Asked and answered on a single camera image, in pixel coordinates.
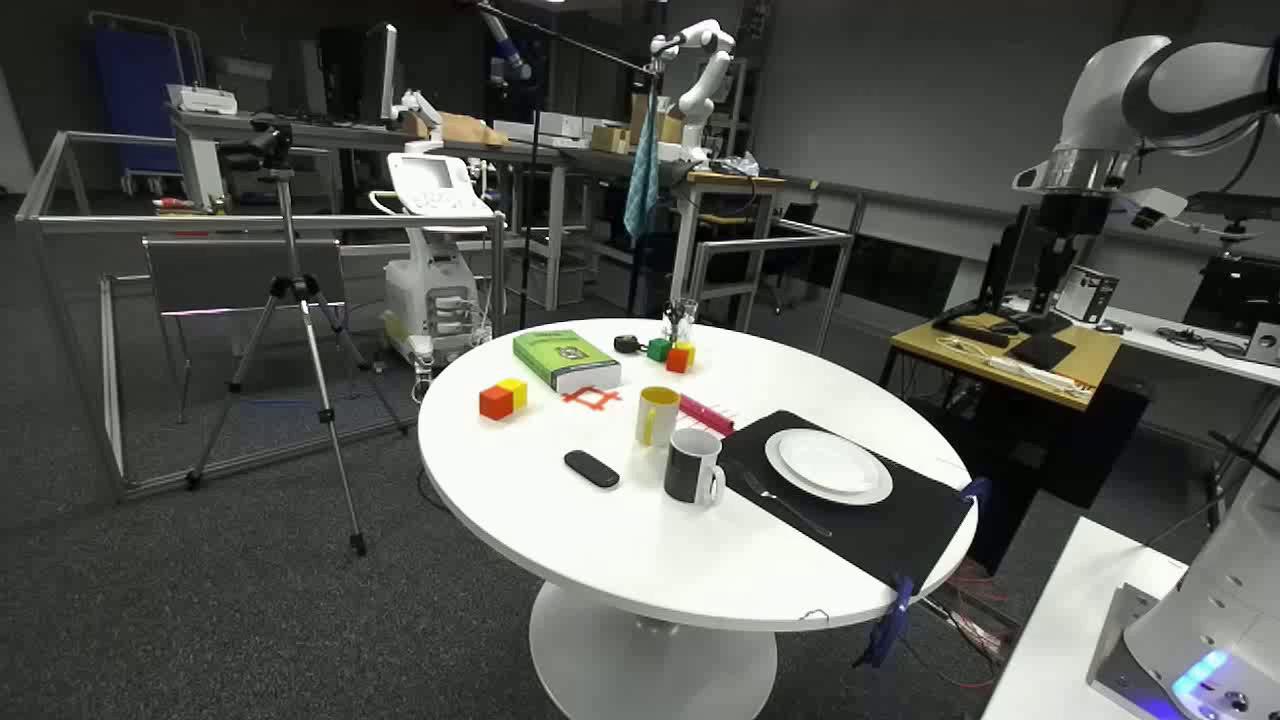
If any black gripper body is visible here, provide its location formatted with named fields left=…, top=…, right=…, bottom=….
left=1035, top=187, right=1116, bottom=265

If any teal hanging cloth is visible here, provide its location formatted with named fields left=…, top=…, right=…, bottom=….
left=621, top=102, right=667, bottom=247

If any small white plate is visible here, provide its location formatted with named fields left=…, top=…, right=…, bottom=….
left=777, top=427, right=886, bottom=501

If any cardboard box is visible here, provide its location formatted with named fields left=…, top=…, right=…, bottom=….
left=587, top=115, right=636, bottom=156
left=434, top=113, right=513, bottom=151

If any pink comb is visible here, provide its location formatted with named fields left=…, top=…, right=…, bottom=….
left=677, top=390, right=738, bottom=441

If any camera tripod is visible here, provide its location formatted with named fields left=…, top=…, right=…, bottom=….
left=178, top=156, right=413, bottom=558

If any black placemat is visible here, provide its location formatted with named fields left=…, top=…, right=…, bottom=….
left=716, top=407, right=977, bottom=595

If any green book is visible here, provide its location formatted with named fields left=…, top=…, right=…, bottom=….
left=507, top=322, right=626, bottom=398

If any black oblong remote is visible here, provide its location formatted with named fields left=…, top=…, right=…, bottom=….
left=559, top=449, right=624, bottom=493

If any metal fork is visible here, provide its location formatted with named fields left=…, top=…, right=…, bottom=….
left=730, top=475, right=840, bottom=542

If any small black camera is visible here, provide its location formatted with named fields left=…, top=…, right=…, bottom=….
left=247, top=115, right=298, bottom=172

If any white robot mounting table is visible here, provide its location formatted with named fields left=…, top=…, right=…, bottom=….
left=978, top=517, right=1190, bottom=720

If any aluminium frame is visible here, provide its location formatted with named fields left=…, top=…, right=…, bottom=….
left=13, top=122, right=514, bottom=505

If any white round table pedestal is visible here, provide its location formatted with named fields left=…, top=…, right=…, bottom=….
left=525, top=577, right=785, bottom=720

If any blue cabinet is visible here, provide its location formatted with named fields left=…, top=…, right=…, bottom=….
left=83, top=10, right=203, bottom=177

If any black cup with white handle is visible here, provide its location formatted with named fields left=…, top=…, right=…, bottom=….
left=659, top=419, right=726, bottom=511

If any large cream dinner plate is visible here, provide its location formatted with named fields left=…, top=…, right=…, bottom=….
left=758, top=423, right=900, bottom=511

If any red square frame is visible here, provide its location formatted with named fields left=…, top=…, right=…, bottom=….
left=559, top=380, right=624, bottom=413

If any black desk screen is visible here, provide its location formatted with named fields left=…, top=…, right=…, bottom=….
left=1179, top=253, right=1280, bottom=335

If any yellow wooden table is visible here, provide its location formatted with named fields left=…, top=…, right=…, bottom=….
left=884, top=309, right=1127, bottom=417

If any white medical cart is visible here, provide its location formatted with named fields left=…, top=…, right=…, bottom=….
left=364, top=148, right=500, bottom=382

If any clear glass with pens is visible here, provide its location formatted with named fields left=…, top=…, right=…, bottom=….
left=659, top=297, right=704, bottom=351

